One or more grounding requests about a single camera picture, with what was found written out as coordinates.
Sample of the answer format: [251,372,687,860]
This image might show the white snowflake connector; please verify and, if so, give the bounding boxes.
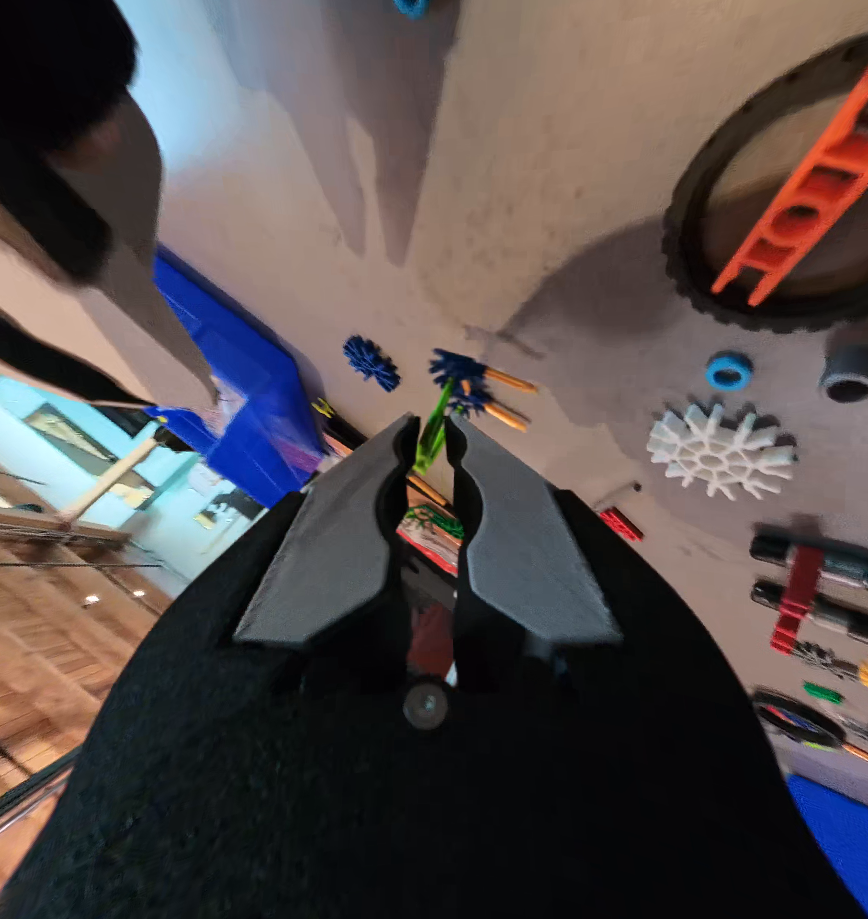
[646,402,798,501]

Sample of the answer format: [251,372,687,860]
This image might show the orange flat ladder connector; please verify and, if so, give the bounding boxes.
[710,52,868,308]

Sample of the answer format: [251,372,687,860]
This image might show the black rods with red connector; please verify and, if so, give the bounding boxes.
[751,579,868,649]

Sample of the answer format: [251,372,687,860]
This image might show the blue plastic bin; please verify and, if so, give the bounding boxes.
[152,246,328,507]
[786,774,868,919]

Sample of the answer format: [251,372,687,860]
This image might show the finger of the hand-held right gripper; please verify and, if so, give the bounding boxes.
[0,93,221,413]

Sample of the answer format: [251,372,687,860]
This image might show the small red connector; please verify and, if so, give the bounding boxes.
[597,506,645,543]

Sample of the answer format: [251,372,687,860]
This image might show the dark grey spiky connector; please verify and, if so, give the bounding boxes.
[793,641,860,679]

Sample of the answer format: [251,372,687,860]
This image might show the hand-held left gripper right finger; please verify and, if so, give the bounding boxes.
[444,415,625,650]

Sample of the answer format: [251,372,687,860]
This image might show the grey short tube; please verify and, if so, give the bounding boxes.
[819,343,868,404]

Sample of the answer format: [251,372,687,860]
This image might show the blue double snowflake connector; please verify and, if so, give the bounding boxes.
[342,335,402,393]

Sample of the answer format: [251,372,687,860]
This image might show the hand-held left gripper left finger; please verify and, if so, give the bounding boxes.
[233,413,420,650]

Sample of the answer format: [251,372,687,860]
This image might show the lime green rod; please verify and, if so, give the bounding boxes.
[411,379,458,476]

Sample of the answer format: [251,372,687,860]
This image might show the black rubber tyre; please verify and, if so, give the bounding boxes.
[662,29,868,333]

